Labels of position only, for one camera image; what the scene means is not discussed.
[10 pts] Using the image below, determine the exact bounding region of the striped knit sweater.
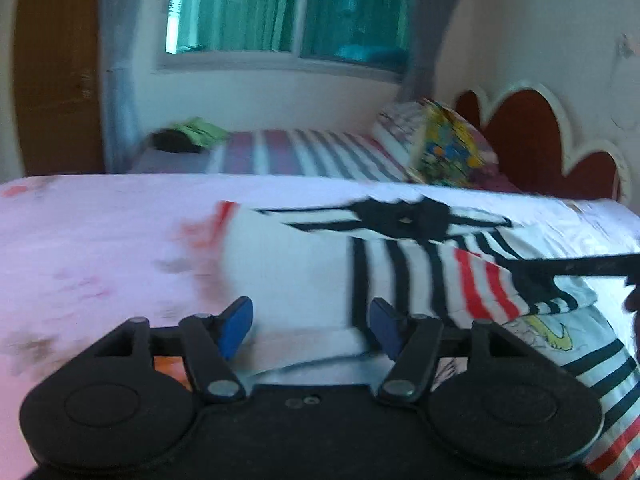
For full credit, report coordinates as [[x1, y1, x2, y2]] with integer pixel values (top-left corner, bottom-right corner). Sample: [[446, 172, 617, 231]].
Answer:
[[179, 198, 597, 375]]

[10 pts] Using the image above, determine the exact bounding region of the person's hand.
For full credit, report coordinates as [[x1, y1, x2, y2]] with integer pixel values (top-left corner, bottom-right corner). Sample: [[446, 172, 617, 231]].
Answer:
[[624, 285, 640, 361]]

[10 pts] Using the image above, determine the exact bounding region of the white striped cartoon shirt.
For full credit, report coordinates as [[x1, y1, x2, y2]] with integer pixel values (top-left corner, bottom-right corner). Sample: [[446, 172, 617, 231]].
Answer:
[[506, 307, 640, 479]]

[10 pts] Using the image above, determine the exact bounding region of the red white headboard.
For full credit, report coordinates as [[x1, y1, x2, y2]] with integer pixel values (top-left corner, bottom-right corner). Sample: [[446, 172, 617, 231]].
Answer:
[[454, 81, 632, 206]]

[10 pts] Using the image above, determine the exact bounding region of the colourful cartoon pillow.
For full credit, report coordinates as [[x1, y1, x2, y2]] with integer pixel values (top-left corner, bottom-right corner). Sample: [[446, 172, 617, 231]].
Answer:
[[406, 100, 485, 188]]

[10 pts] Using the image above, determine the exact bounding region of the pink floral bed sheet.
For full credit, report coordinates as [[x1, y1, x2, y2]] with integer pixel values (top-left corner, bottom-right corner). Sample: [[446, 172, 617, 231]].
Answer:
[[1, 174, 639, 479]]

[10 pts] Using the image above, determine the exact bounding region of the striped pillow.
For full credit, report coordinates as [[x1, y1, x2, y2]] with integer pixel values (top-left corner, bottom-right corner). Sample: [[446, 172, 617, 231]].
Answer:
[[371, 99, 431, 169]]

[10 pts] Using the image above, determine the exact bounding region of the green cloth on bed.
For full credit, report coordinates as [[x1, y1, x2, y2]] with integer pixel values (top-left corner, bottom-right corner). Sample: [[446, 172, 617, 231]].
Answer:
[[170, 117, 230, 150]]

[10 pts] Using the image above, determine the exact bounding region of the black cloth on bed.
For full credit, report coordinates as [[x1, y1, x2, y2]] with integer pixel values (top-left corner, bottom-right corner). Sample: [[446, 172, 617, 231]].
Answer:
[[150, 129, 204, 154]]

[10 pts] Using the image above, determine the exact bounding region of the grey right curtain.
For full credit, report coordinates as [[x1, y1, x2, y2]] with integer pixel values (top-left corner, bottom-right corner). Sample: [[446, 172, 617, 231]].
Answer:
[[398, 0, 459, 102]]

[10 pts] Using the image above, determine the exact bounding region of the grey curtain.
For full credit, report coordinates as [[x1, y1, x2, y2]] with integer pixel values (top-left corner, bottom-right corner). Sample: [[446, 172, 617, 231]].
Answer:
[[99, 0, 140, 174], [398, 0, 459, 102]]

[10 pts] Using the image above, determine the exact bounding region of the window with green glass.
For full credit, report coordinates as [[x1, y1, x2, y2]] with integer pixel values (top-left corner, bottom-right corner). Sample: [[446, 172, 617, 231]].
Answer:
[[160, 0, 409, 80]]

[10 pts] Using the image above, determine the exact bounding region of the brown wooden door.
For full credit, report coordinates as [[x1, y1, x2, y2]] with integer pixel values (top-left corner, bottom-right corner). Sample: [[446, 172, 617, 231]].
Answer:
[[13, 0, 105, 176]]

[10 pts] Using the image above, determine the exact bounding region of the grey left curtain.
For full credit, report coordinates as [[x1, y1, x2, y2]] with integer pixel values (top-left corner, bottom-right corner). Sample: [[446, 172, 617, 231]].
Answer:
[[99, 0, 140, 174]]

